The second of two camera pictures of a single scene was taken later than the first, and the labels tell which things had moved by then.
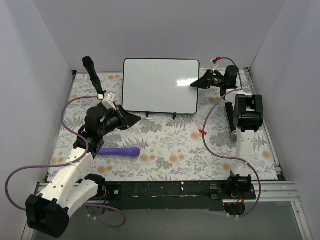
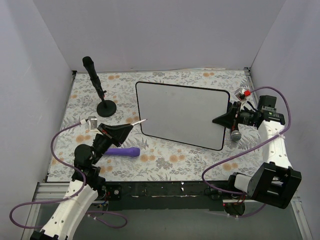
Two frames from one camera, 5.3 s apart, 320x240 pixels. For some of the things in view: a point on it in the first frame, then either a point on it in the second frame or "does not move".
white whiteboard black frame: [160, 85] -> [182, 114]
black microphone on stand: [90, 67] does not move
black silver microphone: [229, 108] does not move
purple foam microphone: [123, 152] does not move
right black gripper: [208, 80] -> [236, 118]
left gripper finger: [128, 120] -> [118, 133]
